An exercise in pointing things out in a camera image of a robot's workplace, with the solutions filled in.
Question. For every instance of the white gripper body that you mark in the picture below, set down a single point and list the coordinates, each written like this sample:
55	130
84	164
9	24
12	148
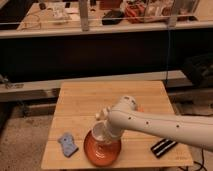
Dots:
102	115

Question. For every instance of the white ceramic cup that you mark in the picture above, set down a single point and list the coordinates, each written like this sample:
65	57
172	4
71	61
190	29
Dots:
101	133

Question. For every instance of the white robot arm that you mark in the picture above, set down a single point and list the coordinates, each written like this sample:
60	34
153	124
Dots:
190	130

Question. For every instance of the orange ceramic bowl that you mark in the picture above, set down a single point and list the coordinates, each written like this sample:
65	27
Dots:
101	155

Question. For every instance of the wooden table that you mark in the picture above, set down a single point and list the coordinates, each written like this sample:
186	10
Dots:
75	111

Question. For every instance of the blue sponge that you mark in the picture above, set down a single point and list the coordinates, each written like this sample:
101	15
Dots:
67	144

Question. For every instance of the black white striped block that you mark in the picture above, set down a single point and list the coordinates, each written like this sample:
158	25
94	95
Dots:
162	147

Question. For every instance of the black bag on shelf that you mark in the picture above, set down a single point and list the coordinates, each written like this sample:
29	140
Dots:
112	17

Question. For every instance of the red orange item on shelf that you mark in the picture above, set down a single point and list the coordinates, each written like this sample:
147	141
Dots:
135	13

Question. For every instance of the black crate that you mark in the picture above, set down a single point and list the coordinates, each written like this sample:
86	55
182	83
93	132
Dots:
199	70

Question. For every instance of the metal shelf post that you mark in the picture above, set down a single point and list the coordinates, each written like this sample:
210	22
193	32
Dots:
83	9

